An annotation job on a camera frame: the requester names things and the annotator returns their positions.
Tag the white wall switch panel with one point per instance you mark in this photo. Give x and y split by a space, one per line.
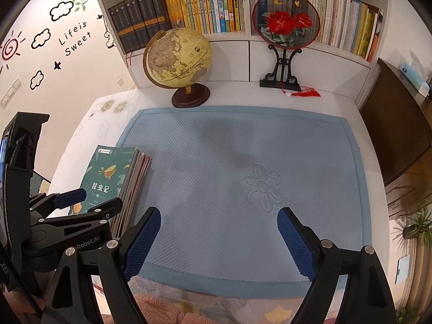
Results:
10 94

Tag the row of pale spine books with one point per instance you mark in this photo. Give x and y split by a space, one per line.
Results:
341 23

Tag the round red flower fan ornament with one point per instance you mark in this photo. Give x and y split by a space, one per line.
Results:
287 20

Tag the brown wooden cabinet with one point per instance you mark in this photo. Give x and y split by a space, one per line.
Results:
395 125

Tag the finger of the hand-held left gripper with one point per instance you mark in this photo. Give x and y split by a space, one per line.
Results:
72 196
104 211

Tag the green potted plant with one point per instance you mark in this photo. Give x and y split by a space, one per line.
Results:
422 222

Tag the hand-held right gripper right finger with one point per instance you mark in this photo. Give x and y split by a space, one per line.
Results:
297 243

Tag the printed cloth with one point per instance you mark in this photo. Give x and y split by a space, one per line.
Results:
270 310

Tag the person's left forearm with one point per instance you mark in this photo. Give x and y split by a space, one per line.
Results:
17 310

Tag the dark teal insect book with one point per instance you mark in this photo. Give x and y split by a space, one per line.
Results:
108 175

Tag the red tassel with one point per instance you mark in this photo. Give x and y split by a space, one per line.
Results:
308 93

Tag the white bookshelf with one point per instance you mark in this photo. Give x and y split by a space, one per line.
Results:
229 60

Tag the light blue tissue box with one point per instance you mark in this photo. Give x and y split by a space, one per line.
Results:
413 76

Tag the stack of books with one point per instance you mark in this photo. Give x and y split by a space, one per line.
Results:
135 189

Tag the row of dark and yellow books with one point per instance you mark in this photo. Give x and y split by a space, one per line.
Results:
202 6

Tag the pink fleece clothing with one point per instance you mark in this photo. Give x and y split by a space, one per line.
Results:
158 312

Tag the yellow globe on wooden stand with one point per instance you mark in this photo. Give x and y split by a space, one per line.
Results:
179 57

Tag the light blue quilted mat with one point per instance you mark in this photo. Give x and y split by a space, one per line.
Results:
236 148

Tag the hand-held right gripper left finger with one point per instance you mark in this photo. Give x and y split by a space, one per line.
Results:
141 243

